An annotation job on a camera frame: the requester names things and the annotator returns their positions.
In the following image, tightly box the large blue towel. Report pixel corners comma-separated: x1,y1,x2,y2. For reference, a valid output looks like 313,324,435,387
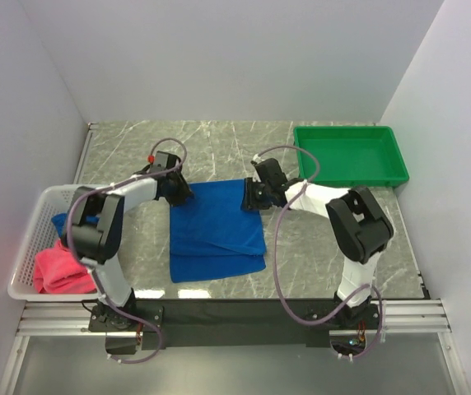
170,179,267,283

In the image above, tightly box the pink towel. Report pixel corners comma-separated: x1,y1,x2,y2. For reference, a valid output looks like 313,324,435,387
33,239,96,295

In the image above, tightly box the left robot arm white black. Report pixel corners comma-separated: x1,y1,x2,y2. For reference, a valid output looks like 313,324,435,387
62,151,194,331

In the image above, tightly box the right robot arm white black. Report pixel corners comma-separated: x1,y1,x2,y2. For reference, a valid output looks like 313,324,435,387
241,158,394,328

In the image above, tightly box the green plastic tray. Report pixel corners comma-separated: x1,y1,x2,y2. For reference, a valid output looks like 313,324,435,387
293,126,409,188

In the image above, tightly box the white perforated plastic basket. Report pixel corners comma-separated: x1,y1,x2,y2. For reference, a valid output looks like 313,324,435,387
7,184,96,302

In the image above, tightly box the blue towel in basket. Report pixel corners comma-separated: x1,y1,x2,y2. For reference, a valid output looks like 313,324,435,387
51,212,68,243

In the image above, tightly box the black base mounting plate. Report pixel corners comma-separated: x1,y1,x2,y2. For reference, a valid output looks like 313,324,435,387
88,299,380,350

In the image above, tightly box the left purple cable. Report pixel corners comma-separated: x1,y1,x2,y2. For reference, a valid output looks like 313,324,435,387
64,137,189,365

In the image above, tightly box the purple cable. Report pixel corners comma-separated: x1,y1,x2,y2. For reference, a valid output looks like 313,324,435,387
254,146,385,363
64,137,189,365

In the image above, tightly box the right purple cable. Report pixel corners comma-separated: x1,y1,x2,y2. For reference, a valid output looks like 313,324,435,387
254,146,385,363

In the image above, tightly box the aluminium rail frame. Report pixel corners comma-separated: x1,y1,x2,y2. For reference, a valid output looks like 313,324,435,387
16,300,451,337

